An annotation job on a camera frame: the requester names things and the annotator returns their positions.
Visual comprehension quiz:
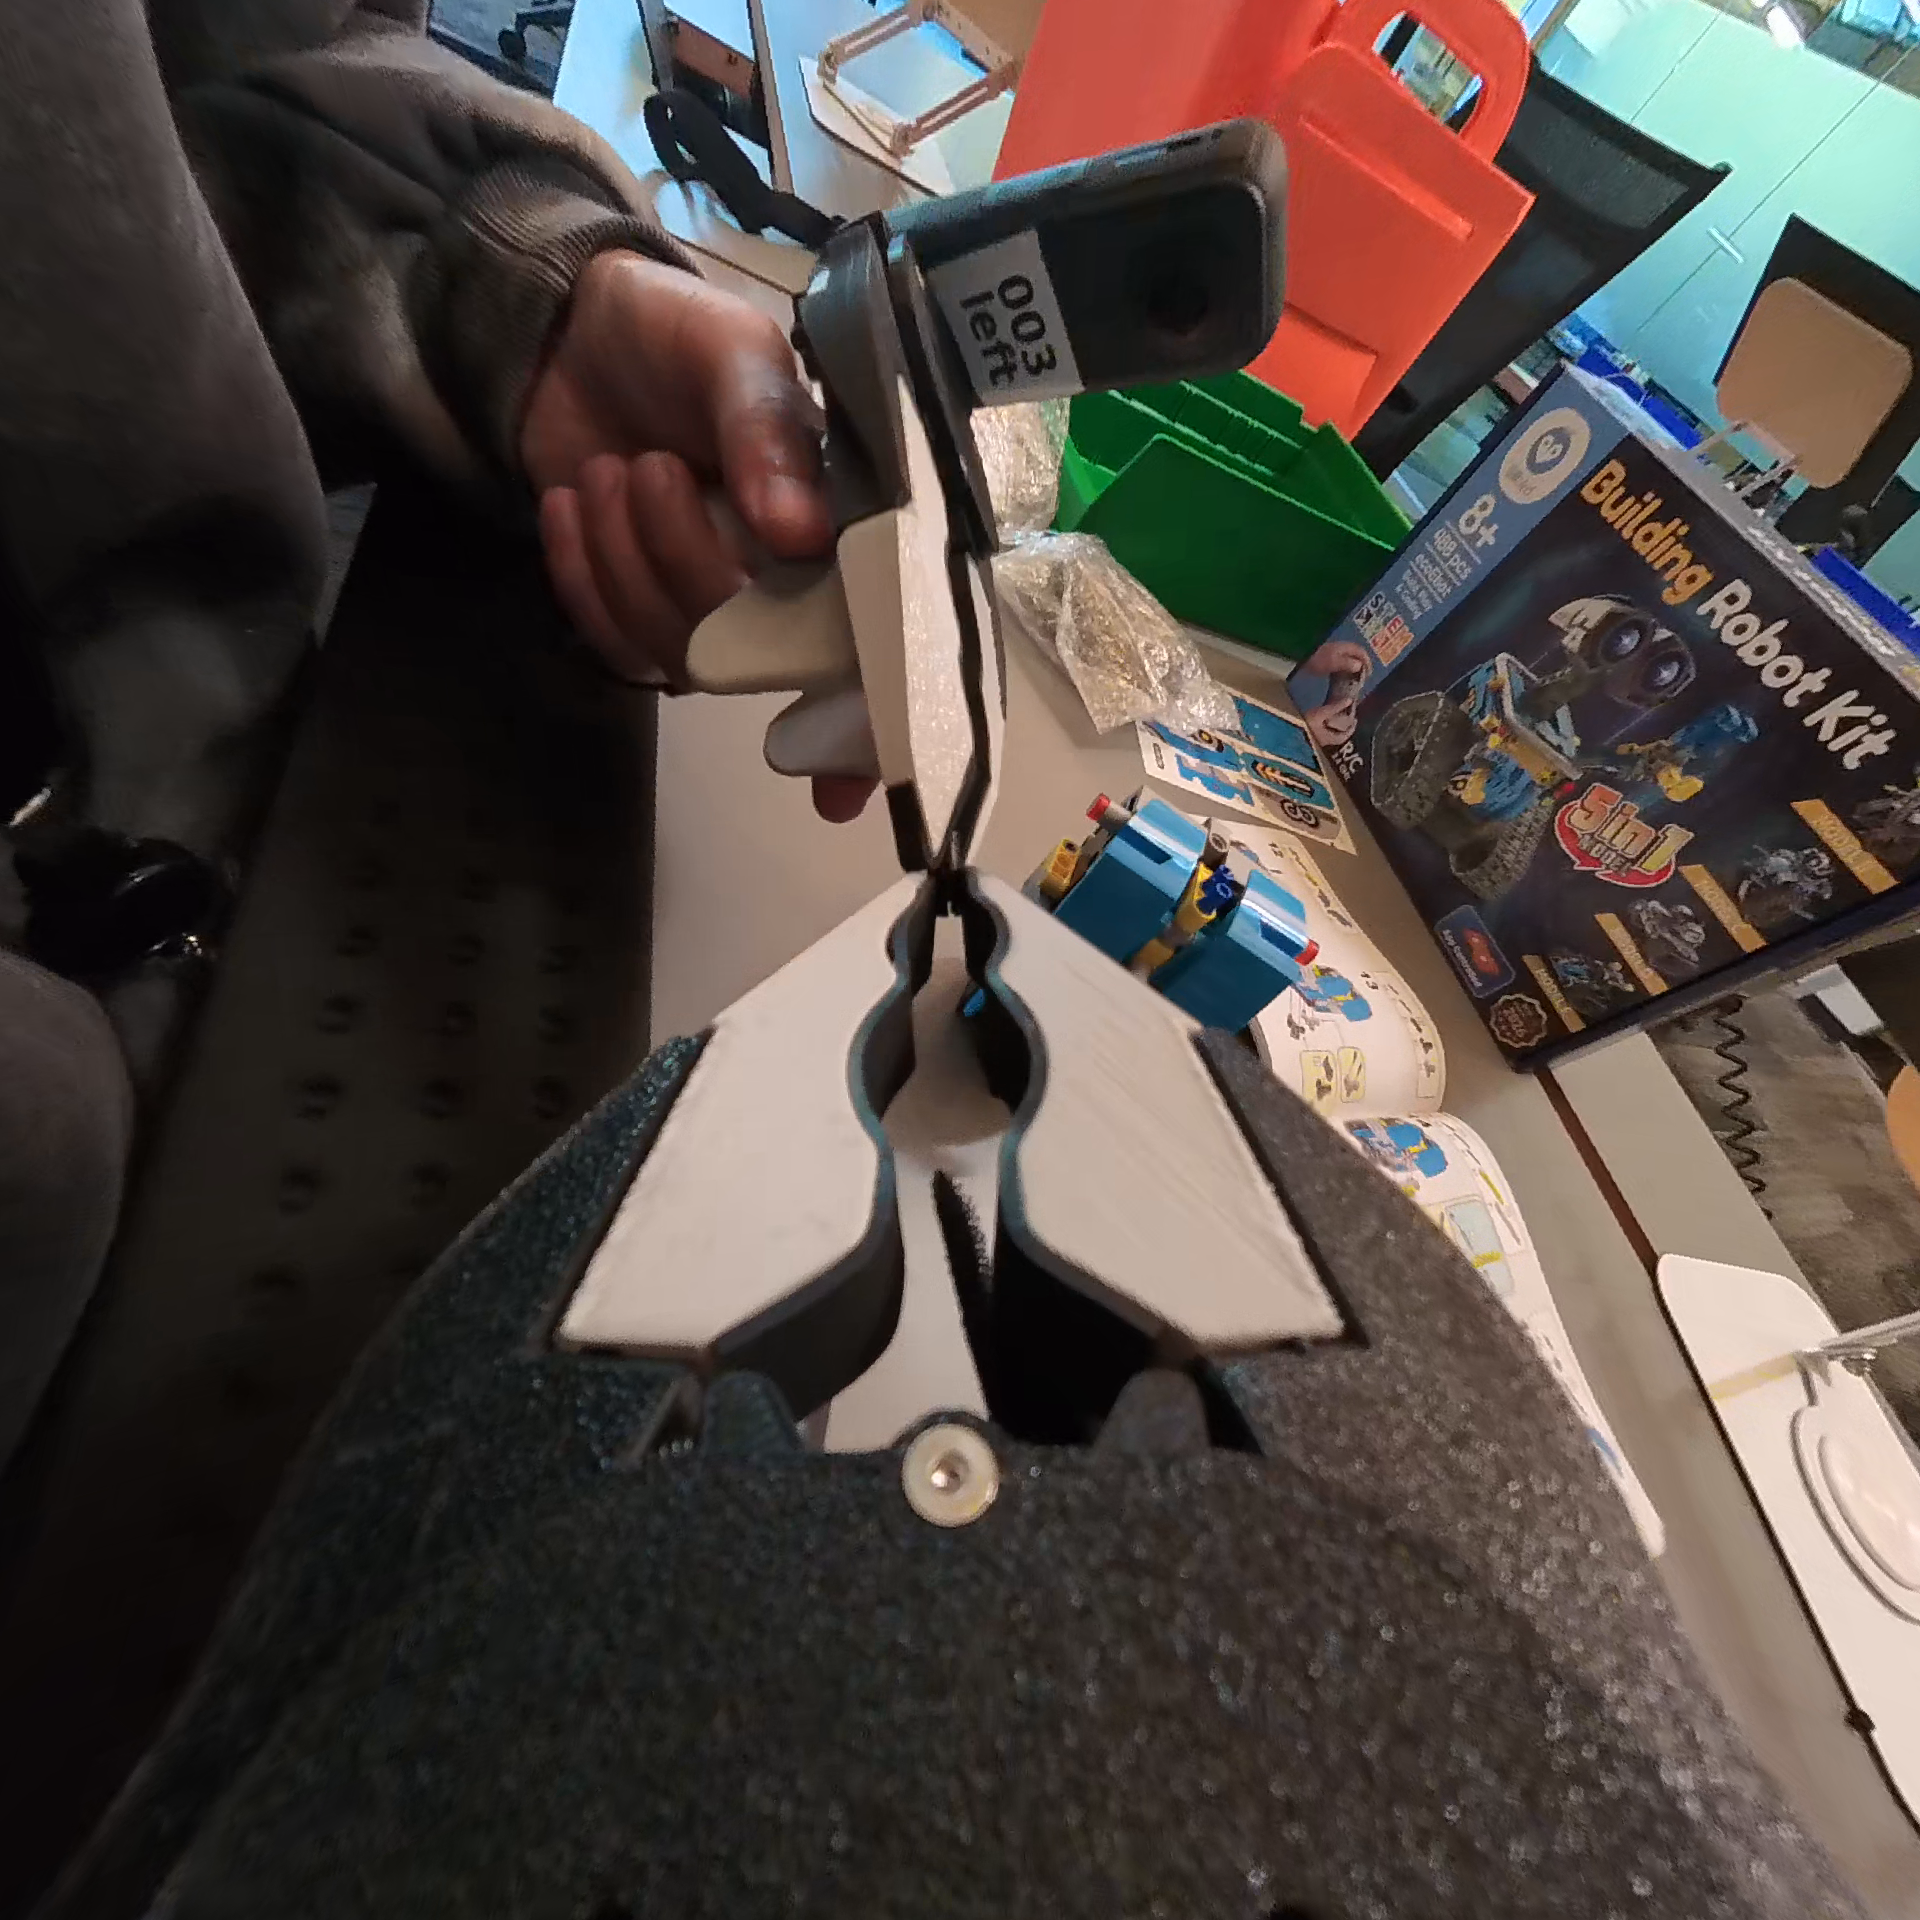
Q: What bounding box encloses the person's left hand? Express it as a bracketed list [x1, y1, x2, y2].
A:
[516, 248, 840, 696]

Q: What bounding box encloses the grey desk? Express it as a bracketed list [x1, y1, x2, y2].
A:
[554, 0, 1894, 1920]

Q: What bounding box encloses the black office chair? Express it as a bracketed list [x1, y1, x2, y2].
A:
[1351, 66, 1734, 483]

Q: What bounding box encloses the dark blue toy kit box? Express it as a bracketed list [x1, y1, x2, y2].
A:
[1285, 363, 1920, 1076]

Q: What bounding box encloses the black strap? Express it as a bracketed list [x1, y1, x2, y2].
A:
[642, 88, 840, 250]

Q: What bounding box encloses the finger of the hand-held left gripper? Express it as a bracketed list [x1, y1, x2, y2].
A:
[833, 497, 1010, 880]

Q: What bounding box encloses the wooden back chair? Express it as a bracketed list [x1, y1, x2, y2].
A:
[1710, 218, 1920, 558]

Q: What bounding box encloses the blue toy brick robot model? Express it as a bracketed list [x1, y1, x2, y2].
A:
[1025, 787, 1321, 1038]

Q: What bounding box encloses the orange plastic carrier bin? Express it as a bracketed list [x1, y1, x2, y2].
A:
[990, 0, 1538, 437]

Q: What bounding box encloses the small wooden box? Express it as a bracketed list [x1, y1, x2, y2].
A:
[638, 0, 789, 107]

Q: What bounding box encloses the green plastic bin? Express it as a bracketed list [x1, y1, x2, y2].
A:
[1049, 376, 1415, 664]

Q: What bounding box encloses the white instruction booklet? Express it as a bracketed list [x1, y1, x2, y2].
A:
[1237, 840, 1670, 1562]

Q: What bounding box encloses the person's left forearm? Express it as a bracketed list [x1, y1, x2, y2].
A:
[141, 0, 711, 505]

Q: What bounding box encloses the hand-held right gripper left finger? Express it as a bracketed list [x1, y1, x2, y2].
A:
[554, 874, 920, 1420]

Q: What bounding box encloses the blue sticker sheet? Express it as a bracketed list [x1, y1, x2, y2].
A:
[1132, 693, 1360, 857]

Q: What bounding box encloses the wooden laptop stand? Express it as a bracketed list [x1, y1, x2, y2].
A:
[807, 0, 1052, 166]

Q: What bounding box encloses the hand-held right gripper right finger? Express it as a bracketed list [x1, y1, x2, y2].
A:
[959, 874, 1345, 1353]

